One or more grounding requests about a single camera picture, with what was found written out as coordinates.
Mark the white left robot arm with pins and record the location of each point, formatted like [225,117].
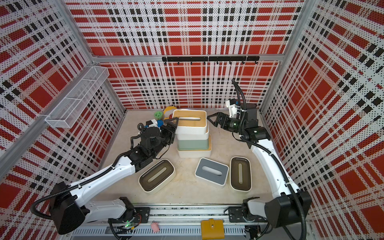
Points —
[69,206]

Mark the yellow leather wallet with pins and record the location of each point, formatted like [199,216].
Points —
[212,229]

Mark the white bamboo-lid box corner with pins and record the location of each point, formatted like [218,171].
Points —
[191,122]

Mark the white bamboo-lid tissue box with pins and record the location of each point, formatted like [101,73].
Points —
[196,153]
[193,137]

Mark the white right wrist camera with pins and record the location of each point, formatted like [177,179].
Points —
[234,108]

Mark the cream box dark lid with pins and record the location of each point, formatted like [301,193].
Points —
[240,174]
[157,177]

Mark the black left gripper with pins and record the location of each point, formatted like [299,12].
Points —
[170,132]

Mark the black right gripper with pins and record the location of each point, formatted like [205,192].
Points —
[225,119]

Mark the green lid air freshener jar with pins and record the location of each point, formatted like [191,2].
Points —
[158,115]

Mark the small pink object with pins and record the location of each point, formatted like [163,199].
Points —
[155,227]

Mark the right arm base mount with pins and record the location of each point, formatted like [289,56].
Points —
[236,215]

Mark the mint green square tissue box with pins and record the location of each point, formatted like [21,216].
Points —
[193,145]

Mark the black hook rail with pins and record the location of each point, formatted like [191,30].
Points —
[212,59]

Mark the white box grey lid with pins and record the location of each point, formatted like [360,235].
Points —
[212,172]

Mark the blue and white round button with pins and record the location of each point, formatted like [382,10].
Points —
[159,123]

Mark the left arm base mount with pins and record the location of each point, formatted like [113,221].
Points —
[133,216]

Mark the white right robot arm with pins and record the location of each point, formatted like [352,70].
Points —
[290,204]

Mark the white wire mesh shelf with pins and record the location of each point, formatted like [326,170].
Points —
[67,112]

